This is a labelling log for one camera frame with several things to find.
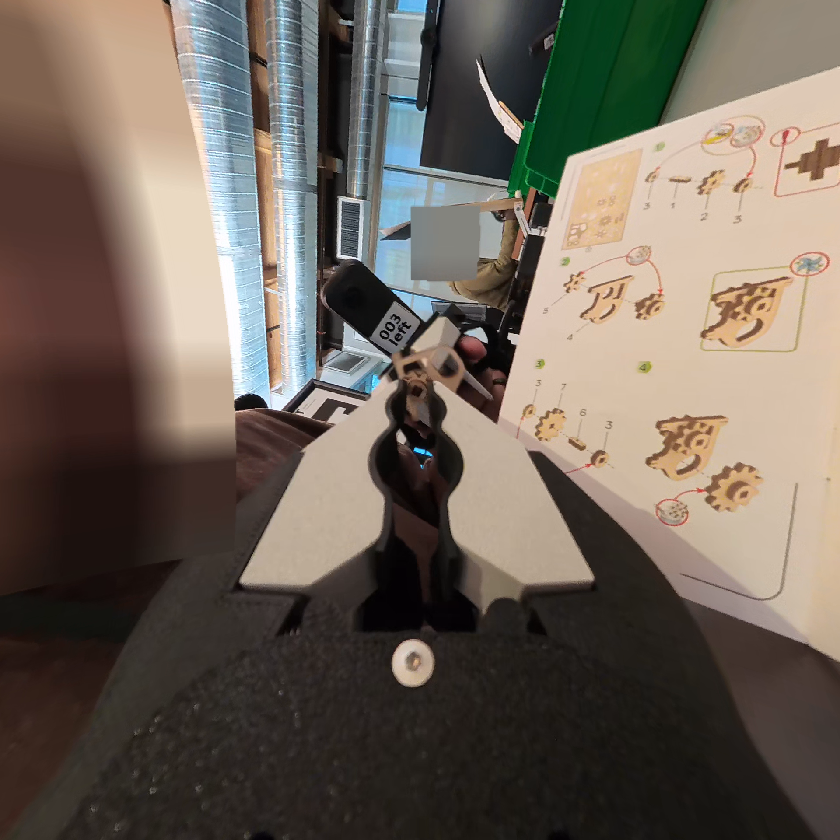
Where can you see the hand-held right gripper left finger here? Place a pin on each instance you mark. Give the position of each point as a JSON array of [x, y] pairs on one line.
[[328, 518]]

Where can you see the black wall screen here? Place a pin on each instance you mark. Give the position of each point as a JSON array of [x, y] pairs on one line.
[[485, 85]]

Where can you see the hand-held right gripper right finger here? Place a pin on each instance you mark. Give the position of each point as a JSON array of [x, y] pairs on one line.
[[512, 518]]

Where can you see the small wooden gear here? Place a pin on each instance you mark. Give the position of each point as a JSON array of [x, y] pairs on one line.
[[408, 364]]

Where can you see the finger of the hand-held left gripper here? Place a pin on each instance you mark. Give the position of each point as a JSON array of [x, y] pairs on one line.
[[438, 338], [469, 379]]

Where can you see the person's left hand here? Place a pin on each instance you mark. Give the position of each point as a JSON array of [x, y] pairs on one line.
[[489, 377]]

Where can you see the green plastic bin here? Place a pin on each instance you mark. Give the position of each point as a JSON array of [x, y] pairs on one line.
[[604, 92]]

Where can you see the silver ventilation duct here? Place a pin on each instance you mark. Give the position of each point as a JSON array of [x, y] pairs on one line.
[[292, 197], [367, 98], [226, 197]]

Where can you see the small wooden puzzle piece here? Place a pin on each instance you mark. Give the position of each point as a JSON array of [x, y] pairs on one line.
[[417, 397]]

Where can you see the white air vent grille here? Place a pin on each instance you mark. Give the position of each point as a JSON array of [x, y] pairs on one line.
[[351, 228]]

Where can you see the printed assembly instruction sheet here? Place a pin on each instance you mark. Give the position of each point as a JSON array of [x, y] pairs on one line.
[[689, 367]]

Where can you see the black framed picture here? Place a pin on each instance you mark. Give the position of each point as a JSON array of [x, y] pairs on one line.
[[328, 403]]

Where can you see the white blurred panel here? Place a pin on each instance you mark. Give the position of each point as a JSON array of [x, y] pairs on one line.
[[98, 262]]

